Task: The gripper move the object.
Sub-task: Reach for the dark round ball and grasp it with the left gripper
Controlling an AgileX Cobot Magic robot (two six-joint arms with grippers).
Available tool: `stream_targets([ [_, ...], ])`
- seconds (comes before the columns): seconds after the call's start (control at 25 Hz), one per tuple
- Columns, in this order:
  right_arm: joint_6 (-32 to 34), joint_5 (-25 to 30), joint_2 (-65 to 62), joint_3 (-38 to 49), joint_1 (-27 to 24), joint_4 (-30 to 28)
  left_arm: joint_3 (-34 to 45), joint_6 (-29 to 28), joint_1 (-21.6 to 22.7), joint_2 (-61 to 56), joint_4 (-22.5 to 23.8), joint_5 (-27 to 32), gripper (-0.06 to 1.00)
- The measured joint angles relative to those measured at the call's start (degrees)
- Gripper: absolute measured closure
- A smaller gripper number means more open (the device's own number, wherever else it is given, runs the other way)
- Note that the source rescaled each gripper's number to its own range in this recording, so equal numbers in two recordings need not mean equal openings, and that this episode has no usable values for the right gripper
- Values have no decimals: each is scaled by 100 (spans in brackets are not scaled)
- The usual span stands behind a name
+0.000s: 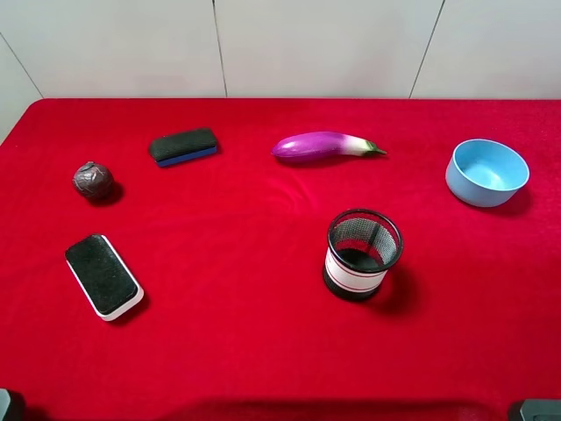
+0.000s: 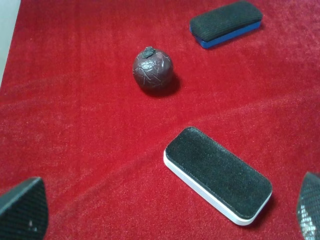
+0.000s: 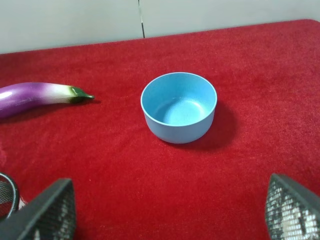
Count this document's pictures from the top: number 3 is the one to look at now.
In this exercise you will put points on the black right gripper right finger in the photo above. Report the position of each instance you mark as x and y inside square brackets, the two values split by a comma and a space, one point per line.
[292, 211]

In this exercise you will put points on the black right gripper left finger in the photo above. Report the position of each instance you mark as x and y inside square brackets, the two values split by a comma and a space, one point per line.
[49, 216]

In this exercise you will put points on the black mesh pen cup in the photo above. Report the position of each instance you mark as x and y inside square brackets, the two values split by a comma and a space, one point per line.
[9, 196]

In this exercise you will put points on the red velvet table cloth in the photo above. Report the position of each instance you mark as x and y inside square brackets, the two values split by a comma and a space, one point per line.
[130, 185]

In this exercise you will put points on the purple toy eggplant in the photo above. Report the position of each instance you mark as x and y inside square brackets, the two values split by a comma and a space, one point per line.
[20, 97]

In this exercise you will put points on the light blue bowl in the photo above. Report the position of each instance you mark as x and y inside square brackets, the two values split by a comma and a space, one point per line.
[179, 107]

